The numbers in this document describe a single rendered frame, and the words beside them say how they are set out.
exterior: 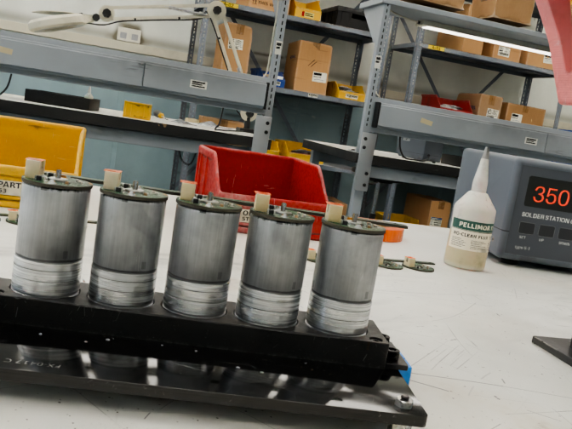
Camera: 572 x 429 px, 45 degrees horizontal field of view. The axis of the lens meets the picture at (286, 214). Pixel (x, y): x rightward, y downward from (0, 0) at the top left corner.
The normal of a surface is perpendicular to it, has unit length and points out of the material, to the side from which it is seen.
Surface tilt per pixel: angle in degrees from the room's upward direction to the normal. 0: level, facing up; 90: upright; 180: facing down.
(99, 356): 0
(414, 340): 0
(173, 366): 0
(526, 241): 90
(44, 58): 90
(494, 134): 90
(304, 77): 89
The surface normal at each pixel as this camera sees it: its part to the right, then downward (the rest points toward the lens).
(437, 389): 0.16, -0.98
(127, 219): 0.05, 0.15
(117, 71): 0.28, 0.18
